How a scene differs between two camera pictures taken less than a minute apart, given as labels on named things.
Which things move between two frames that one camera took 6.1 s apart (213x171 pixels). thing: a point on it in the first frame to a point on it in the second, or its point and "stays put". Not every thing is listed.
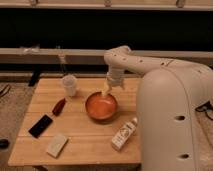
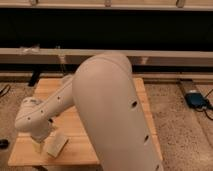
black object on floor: [4, 143] stays put
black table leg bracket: [34, 77] stays put
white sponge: [56, 145] stays put
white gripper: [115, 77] to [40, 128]
